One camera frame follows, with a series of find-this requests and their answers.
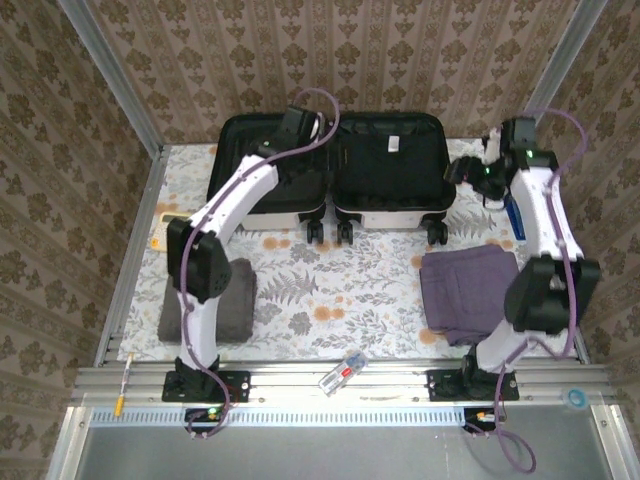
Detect white hard-shell suitcase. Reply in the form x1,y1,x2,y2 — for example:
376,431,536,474
206,112,457,246

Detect purple trousers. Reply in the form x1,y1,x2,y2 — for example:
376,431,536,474
419,243,524,347

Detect grey towel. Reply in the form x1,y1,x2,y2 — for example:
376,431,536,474
157,257,259,346

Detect blue stapler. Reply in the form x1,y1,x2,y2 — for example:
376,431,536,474
502,194,529,244

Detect black garment with white tag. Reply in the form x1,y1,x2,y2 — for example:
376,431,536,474
334,129,449,207

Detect floral tablecloth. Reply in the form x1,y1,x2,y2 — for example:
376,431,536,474
117,137,581,364

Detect yellow calculator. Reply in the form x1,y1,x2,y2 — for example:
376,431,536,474
151,210,194,251

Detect clear plastic case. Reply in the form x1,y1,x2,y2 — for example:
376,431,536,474
318,349,370,398

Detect black controller board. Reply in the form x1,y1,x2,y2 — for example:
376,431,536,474
184,407,225,434
463,407,502,434

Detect grey metal panel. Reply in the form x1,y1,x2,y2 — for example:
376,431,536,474
47,407,640,480

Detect white pen with yellow tip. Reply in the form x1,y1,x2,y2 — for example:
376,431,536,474
113,352,136,417

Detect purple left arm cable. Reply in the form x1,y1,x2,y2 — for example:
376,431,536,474
177,87,342,441

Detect aluminium frame post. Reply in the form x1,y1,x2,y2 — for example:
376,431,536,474
524,0,609,146
54,0,166,154

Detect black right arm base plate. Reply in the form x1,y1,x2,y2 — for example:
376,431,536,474
426,368,520,402

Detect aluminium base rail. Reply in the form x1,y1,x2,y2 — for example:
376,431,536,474
69,362,621,409

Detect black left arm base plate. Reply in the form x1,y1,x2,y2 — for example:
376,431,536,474
162,370,251,404

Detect slotted grey cable duct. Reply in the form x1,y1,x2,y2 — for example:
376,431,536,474
89,405,501,427

